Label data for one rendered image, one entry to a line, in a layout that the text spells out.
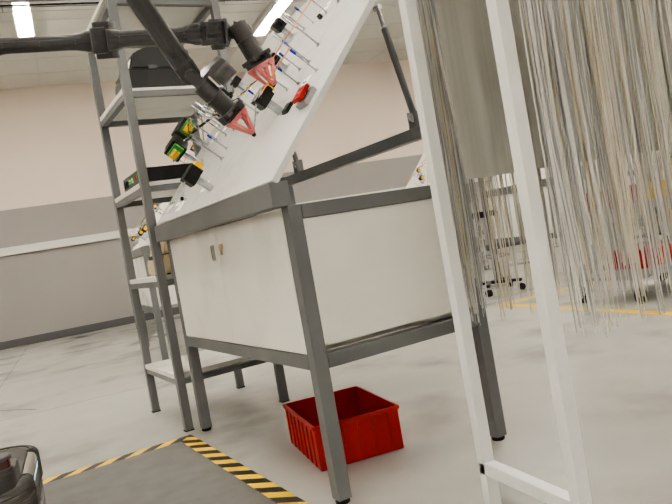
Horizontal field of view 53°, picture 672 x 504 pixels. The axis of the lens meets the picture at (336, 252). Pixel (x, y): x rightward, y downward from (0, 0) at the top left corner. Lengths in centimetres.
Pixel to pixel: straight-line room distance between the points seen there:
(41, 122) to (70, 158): 58
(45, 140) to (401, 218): 809
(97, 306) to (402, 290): 784
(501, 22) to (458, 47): 37
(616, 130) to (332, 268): 78
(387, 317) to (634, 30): 93
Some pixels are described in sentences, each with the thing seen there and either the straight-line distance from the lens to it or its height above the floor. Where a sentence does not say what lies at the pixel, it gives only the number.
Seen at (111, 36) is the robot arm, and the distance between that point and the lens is 223.
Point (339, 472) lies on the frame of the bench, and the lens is 185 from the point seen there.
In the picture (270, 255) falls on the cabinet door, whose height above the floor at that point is 68.
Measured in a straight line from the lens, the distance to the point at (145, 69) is 311.
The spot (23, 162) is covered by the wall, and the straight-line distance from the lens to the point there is 967.
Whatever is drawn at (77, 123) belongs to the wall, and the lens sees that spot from 976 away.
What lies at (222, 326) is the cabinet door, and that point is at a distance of 238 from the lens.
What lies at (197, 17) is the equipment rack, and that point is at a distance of 341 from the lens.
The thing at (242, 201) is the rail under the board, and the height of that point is 84.
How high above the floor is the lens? 70
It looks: 1 degrees down
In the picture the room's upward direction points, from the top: 10 degrees counter-clockwise
